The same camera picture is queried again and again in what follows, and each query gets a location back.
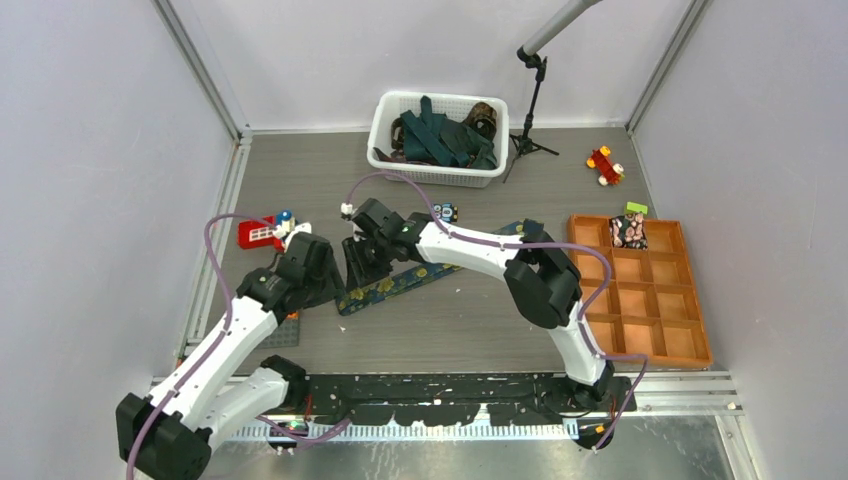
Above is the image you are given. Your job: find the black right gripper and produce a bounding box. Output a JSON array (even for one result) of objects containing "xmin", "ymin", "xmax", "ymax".
[{"xmin": 343, "ymin": 233, "xmax": 394, "ymax": 292}]

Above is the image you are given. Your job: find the blue yellow floral tie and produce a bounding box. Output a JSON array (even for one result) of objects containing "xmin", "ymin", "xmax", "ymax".
[{"xmin": 335, "ymin": 221, "xmax": 523, "ymax": 316}]

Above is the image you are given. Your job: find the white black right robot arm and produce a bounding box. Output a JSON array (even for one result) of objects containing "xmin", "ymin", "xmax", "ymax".
[{"xmin": 341, "ymin": 199, "xmax": 614, "ymax": 411}]

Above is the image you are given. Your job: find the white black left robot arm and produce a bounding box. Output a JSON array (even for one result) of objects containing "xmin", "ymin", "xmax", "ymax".
[{"xmin": 116, "ymin": 231, "xmax": 343, "ymax": 479}]

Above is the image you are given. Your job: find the orange grey toy block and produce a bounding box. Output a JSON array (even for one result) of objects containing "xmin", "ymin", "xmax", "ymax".
[{"xmin": 258, "ymin": 312, "xmax": 300, "ymax": 349}]

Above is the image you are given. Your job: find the red toy house block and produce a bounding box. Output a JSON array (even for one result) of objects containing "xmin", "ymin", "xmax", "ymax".
[{"xmin": 237, "ymin": 210, "xmax": 312, "ymax": 253}]

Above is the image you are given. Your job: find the blue owl toy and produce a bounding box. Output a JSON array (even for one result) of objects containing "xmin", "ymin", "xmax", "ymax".
[{"xmin": 433, "ymin": 203, "xmax": 459, "ymax": 223}]

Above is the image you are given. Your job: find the dark floral tie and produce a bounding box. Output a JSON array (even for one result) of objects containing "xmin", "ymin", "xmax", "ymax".
[{"xmin": 373, "ymin": 147, "xmax": 407, "ymax": 163}]

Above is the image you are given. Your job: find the dark green tie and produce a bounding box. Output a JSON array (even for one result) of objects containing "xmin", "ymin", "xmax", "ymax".
[{"xmin": 391, "ymin": 96, "xmax": 497, "ymax": 170}]

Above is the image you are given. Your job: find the white plastic basket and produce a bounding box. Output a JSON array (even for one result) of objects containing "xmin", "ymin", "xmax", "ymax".
[{"xmin": 367, "ymin": 91, "xmax": 510, "ymax": 188}]

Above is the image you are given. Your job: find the brown patterned rolled tie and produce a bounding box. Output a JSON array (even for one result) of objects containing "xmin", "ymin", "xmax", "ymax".
[{"xmin": 462, "ymin": 101, "xmax": 498, "ymax": 140}]

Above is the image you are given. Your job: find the black tripod stand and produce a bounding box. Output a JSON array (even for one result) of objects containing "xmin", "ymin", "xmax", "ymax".
[{"xmin": 503, "ymin": 47, "xmax": 560, "ymax": 183}]

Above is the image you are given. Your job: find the red toy car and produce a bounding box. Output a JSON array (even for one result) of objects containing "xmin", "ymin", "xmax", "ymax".
[{"xmin": 586, "ymin": 146, "xmax": 624, "ymax": 186}]

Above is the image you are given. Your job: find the green toy block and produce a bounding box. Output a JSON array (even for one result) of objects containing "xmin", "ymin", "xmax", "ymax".
[{"xmin": 624, "ymin": 202, "xmax": 649, "ymax": 215}]

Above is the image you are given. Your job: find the orange wooden compartment tray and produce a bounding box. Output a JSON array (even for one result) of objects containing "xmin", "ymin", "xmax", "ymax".
[{"xmin": 564, "ymin": 215, "xmax": 713, "ymax": 369}]

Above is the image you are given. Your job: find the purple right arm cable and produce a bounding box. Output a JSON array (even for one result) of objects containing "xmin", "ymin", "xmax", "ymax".
[{"xmin": 339, "ymin": 170, "xmax": 651, "ymax": 453}]

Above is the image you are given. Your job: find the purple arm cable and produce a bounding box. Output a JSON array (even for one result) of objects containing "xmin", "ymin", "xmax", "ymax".
[
  {"xmin": 125, "ymin": 213, "xmax": 356, "ymax": 480},
  {"xmin": 339, "ymin": 170, "xmax": 651, "ymax": 453}
]

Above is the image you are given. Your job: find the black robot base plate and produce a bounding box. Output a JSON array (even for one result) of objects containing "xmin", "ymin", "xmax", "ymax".
[{"xmin": 283, "ymin": 373, "xmax": 636, "ymax": 427}]

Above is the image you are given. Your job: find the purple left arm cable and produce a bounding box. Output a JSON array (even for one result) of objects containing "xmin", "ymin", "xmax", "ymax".
[{"xmin": 125, "ymin": 213, "xmax": 356, "ymax": 480}]

